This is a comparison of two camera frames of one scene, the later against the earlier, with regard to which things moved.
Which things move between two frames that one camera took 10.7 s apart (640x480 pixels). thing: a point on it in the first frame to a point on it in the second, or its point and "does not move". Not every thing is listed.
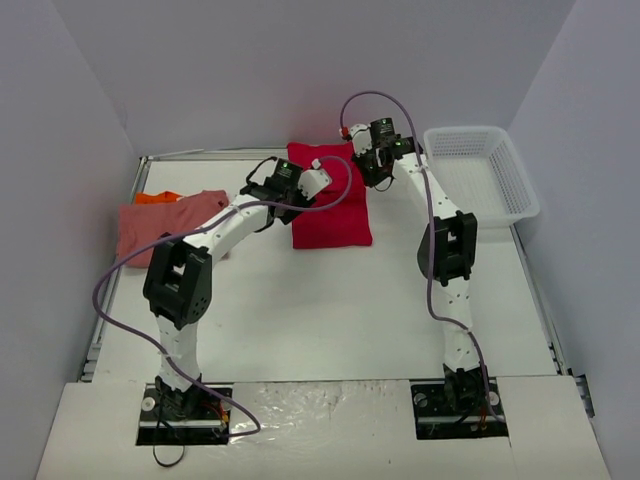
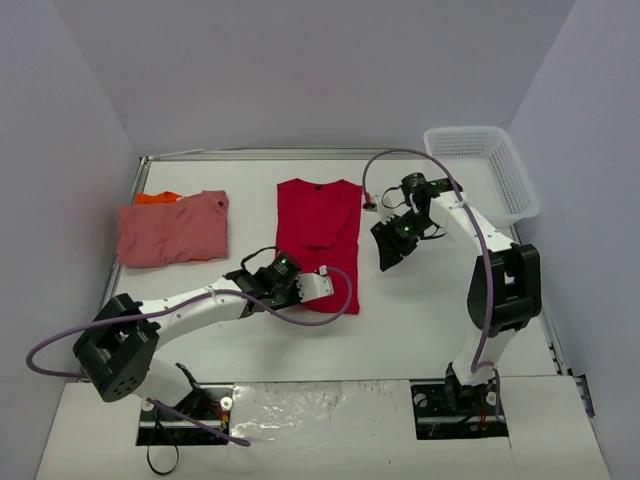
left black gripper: x=291 y=211 to x=292 y=293
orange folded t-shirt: x=162 y=198 does not move
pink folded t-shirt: x=138 y=223 does not move
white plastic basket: x=481 y=173 does not move
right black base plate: x=457 y=410 does not move
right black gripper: x=368 y=170 to x=391 y=238
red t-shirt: x=345 y=223 to x=319 y=223
